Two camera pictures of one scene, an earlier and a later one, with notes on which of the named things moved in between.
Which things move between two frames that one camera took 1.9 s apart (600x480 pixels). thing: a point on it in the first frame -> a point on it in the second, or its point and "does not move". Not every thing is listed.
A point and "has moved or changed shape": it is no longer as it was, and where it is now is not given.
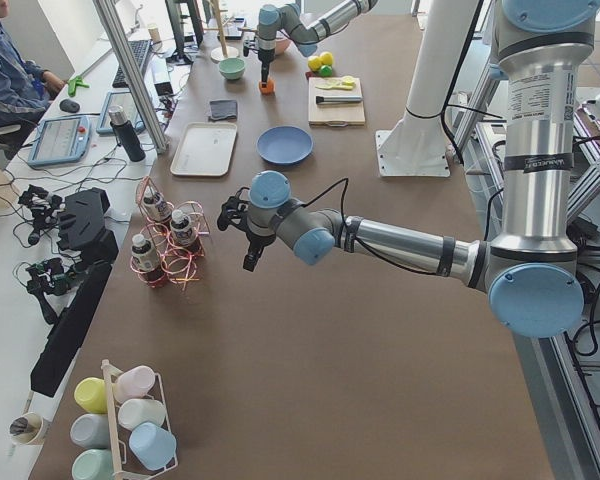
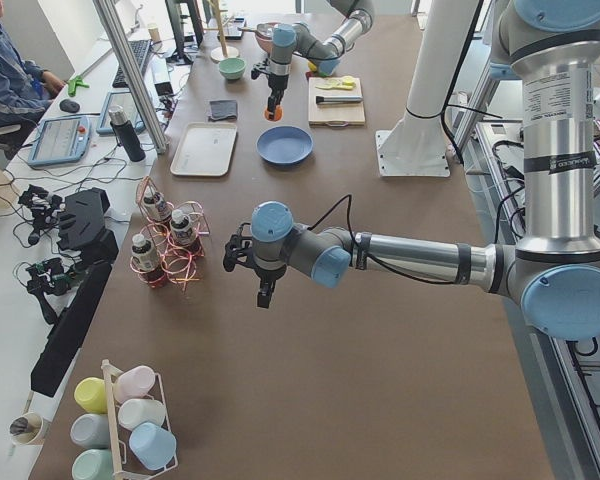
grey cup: x=91 y=431 does not move
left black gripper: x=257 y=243 -> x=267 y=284
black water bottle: x=126 y=134 does not move
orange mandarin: x=269 y=89 has moved or changed shape
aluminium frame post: x=109 y=12 does not move
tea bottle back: x=156 y=205 does not move
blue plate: x=285 y=145 does not move
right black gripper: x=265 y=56 -> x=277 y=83
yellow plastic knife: x=341 y=86 does not move
